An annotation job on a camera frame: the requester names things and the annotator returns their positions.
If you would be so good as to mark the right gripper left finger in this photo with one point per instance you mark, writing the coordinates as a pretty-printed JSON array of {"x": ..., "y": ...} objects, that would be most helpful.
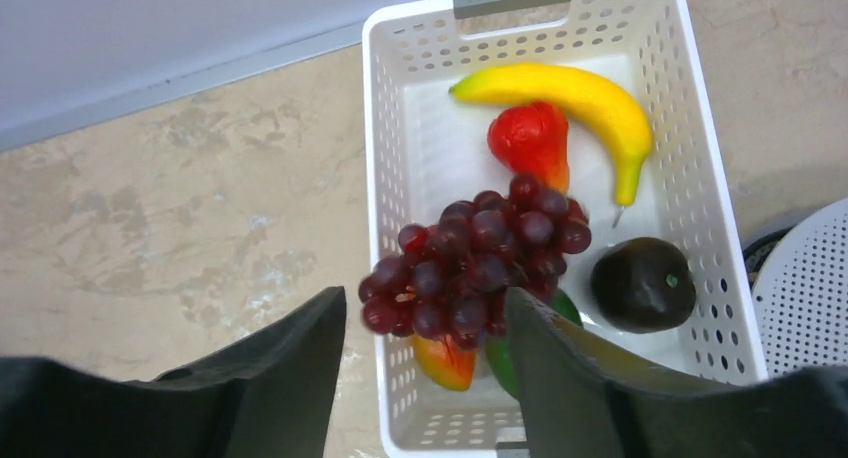
[{"x": 275, "y": 388}]

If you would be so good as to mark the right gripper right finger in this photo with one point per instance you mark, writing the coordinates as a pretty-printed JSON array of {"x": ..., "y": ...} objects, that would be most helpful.
[{"x": 584, "y": 396}]

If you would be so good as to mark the green fake avocado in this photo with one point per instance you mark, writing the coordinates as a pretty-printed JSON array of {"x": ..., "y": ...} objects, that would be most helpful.
[{"x": 497, "y": 350}]

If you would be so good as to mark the orange fake fruit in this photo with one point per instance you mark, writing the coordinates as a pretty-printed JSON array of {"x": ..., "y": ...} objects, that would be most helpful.
[{"x": 444, "y": 362}]

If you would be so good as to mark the dark red fake grapes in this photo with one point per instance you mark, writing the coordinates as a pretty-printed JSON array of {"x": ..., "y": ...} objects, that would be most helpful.
[{"x": 447, "y": 281}]

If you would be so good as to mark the dark purple fake plum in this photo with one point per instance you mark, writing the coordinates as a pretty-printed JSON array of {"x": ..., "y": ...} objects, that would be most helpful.
[{"x": 643, "y": 285}]

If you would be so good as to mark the red fake pear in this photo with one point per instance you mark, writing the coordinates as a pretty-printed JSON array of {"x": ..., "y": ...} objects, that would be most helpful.
[{"x": 532, "y": 139}]

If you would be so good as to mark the yellow fake banana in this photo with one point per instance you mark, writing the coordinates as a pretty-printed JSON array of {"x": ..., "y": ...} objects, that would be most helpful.
[{"x": 601, "y": 105}]

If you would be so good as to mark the white plastic basket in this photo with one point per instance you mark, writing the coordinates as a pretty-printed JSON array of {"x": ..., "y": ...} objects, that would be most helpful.
[{"x": 425, "y": 151}]

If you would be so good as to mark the round white scale disc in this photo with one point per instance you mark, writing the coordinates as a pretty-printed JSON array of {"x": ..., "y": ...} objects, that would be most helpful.
[{"x": 797, "y": 270}]

